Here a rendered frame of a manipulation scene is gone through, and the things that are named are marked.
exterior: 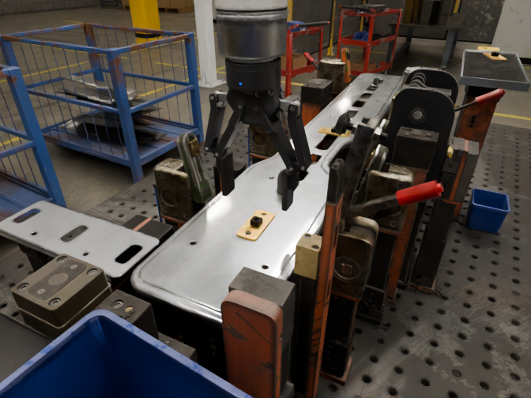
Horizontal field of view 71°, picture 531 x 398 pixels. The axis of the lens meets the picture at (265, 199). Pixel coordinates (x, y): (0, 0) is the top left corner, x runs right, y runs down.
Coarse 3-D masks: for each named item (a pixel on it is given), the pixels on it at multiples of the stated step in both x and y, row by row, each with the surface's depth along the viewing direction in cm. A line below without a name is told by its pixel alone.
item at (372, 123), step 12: (348, 120) 48; (372, 120) 47; (360, 132) 46; (372, 132) 46; (360, 144) 47; (348, 156) 48; (360, 156) 48; (348, 168) 49; (360, 168) 49; (348, 180) 50; (348, 192) 51; (348, 204) 52
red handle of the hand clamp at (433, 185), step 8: (424, 184) 48; (432, 184) 47; (440, 184) 47; (400, 192) 49; (408, 192) 48; (416, 192) 48; (424, 192) 47; (432, 192) 47; (440, 192) 47; (376, 200) 52; (384, 200) 51; (392, 200) 50; (400, 200) 49; (408, 200) 49; (416, 200) 48; (424, 200) 48; (352, 208) 54; (360, 208) 53; (368, 208) 52; (376, 208) 52; (384, 208) 51; (352, 216) 54
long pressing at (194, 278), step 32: (352, 96) 127; (384, 96) 127; (320, 160) 85; (256, 192) 74; (320, 192) 74; (192, 224) 64; (224, 224) 64; (288, 224) 64; (320, 224) 64; (160, 256) 57; (192, 256) 57; (224, 256) 57; (256, 256) 57; (288, 256) 57; (160, 288) 52; (192, 288) 52; (224, 288) 52
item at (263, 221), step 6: (258, 210) 68; (252, 216) 66; (258, 216) 66; (264, 216) 66; (270, 216) 66; (246, 222) 64; (252, 222) 63; (258, 222) 63; (264, 222) 64; (270, 222) 65; (240, 228) 63; (246, 228) 63; (252, 228) 63; (258, 228) 63; (264, 228) 63; (240, 234) 62; (252, 234) 62; (258, 234) 62; (252, 240) 61
